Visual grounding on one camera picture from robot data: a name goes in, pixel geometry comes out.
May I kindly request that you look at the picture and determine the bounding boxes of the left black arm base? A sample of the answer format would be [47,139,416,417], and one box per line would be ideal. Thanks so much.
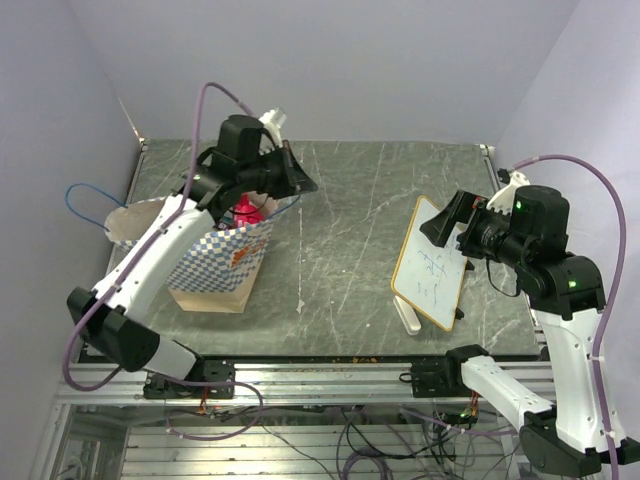
[143,359,236,400]

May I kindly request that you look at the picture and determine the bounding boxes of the pink snack bag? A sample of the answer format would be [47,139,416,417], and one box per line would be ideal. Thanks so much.
[229,194,264,228]

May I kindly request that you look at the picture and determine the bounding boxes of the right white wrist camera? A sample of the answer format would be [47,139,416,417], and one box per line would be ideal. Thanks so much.
[486,168,530,215]

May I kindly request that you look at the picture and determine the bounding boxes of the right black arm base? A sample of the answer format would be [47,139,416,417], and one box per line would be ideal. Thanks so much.
[398,350,471,399]

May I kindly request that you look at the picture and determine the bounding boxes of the purple cable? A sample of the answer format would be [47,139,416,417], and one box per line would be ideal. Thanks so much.
[61,82,261,392]
[512,154,627,480]

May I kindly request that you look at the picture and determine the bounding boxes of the aluminium frame rail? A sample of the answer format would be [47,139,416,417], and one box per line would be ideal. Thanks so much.
[54,359,566,406]

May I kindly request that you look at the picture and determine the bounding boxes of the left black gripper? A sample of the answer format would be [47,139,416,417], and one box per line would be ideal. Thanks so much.
[241,140,321,201]

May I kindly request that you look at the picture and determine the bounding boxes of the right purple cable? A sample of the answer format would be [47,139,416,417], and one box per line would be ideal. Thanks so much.
[512,154,627,480]

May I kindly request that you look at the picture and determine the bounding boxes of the white whiteboard eraser marker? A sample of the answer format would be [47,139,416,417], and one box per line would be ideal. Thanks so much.
[393,296,422,336]

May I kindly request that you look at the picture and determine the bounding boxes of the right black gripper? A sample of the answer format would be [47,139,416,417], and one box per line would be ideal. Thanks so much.
[420,188,531,269]

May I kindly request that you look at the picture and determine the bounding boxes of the checkered paper bag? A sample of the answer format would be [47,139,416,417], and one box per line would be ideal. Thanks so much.
[65,182,302,314]

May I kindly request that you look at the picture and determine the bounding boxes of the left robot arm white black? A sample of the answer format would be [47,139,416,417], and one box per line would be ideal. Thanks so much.
[67,109,317,397]

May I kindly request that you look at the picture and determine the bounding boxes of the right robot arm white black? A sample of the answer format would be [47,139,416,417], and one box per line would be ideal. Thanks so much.
[420,185,639,478]

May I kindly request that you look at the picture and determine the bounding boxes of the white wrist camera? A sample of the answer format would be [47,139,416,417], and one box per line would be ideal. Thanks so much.
[486,168,530,215]
[259,108,287,154]

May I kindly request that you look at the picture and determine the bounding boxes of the loose cables under table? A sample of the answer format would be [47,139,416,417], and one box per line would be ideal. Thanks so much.
[164,394,526,480]

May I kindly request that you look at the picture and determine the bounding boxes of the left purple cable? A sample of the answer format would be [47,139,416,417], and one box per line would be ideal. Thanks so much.
[61,82,261,392]

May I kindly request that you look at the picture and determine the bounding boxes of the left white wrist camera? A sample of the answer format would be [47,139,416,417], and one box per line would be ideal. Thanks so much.
[259,108,287,154]

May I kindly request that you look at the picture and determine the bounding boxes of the small whiteboard yellow frame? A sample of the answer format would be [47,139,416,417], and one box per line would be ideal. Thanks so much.
[391,196,468,332]

